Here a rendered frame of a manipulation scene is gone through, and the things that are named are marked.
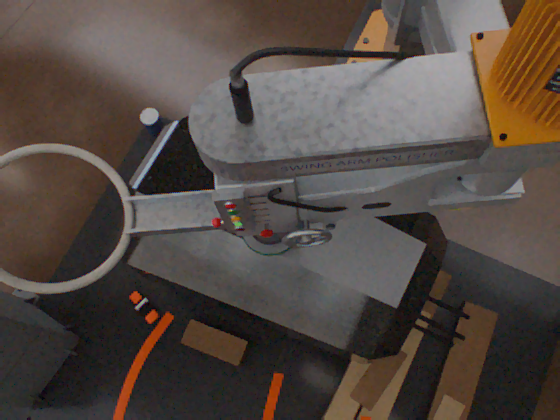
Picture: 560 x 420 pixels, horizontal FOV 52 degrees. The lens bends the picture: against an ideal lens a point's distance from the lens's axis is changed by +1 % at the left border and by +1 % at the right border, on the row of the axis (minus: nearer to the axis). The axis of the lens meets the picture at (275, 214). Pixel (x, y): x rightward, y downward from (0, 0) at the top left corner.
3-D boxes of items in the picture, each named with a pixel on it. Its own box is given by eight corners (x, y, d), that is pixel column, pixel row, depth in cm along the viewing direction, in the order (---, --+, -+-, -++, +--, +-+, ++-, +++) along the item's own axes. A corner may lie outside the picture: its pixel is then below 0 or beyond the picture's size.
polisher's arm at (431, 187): (493, 157, 188) (553, 76, 141) (507, 224, 180) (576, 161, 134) (271, 179, 190) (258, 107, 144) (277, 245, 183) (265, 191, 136)
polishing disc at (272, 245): (296, 195, 208) (296, 193, 207) (302, 250, 201) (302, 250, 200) (239, 201, 209) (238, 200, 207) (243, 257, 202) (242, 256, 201)
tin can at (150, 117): (152, 138, 318) (145, 127, 305) (143, 125, 321) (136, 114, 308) (167, 128, 319) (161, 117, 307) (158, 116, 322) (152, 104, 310)
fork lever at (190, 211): (334, 174, 189) (335, 168, 185) (340, 229, 183) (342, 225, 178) (128, 192, 190) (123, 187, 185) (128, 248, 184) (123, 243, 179)
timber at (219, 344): (185, 345, 280) (180, 342, 269) (195, 321, 284) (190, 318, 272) (241, 367, 275) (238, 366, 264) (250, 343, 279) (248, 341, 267)
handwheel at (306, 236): (328, 216, 178) (329, 200, 164) (331, 247, 175) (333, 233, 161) (280, 221, 178) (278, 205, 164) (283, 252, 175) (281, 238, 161)
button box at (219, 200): (254, 222, 168) (243, 187, 141) (255, 231, 167) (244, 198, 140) (227, 225, 168) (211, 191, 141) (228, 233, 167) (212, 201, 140)
